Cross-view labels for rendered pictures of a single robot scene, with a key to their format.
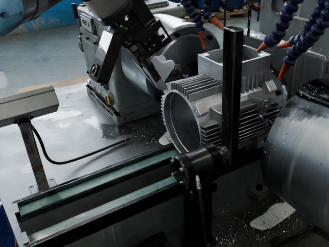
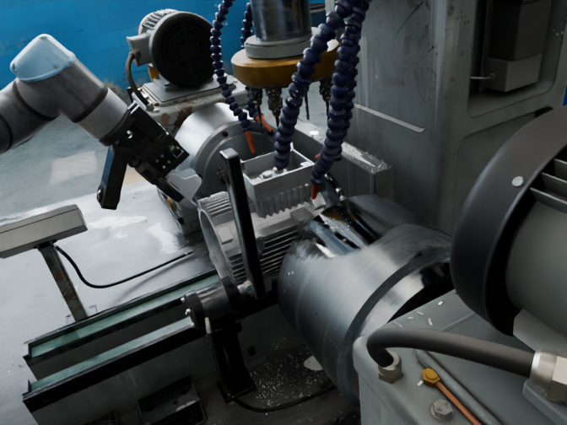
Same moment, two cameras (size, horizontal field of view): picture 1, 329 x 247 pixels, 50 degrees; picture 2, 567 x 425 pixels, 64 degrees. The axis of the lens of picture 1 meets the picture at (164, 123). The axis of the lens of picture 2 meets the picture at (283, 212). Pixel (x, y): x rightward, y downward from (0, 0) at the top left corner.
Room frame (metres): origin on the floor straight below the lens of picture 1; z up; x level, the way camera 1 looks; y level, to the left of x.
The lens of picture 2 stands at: (-0.02, -0.24, 1.49)
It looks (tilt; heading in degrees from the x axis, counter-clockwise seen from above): 31 degrees down; 5
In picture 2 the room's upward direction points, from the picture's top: 9 degrees counter-clockwise
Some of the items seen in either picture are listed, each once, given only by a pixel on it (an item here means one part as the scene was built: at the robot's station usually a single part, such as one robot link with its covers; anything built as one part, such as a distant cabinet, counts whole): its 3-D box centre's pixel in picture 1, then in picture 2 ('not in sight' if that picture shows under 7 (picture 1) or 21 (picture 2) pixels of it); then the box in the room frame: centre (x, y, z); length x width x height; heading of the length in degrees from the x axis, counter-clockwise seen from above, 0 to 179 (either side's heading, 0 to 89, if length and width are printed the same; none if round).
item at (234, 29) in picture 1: (230, 100); (244, 229); (0.55, -0.12, 1.12); 0.04 x 0.03 x 0.26; 118
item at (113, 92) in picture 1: (130, 53); (200, 145); (1.26, 0.11, 0.99); 0.35 x 0.31 x 0.37; 28
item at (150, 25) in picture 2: not in sight; (172, 89); (1.28, 0.15, 1.16); 0.33 x 0.26 x 0.42; 28
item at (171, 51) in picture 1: (161, 56); (224, 153); (1.05, -0.01, 1.04); 0.37 x 0.25 x 0.25; 28
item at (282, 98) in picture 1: (265, 95); (327, 207); (0.77, -0.25, 1.02); 0.15 x 0.02 x 0.15; 28
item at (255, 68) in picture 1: (233, 70); (275, 181); (0.72, -0.16, 1.11); 0.12 x 0.11 x 0.07; 117
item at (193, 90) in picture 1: (217, 112); (263, 231); (0.71, -0.12, 1.02); 0.20 x 0.19 x 0.19; 117
